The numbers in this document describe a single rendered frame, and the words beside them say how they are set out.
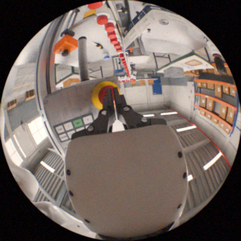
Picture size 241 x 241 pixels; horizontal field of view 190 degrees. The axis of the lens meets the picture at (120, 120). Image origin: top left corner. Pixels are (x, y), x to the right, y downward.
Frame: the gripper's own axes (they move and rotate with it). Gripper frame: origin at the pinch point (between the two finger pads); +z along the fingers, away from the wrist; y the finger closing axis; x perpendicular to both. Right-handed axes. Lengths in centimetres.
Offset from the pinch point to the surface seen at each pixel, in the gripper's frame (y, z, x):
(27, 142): -524, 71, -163
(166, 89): 528, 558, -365
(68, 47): -7.7, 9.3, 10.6
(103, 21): 0.1, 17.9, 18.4
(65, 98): -8.5, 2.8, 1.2
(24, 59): -59, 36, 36
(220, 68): 56, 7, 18
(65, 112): -9.2, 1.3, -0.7
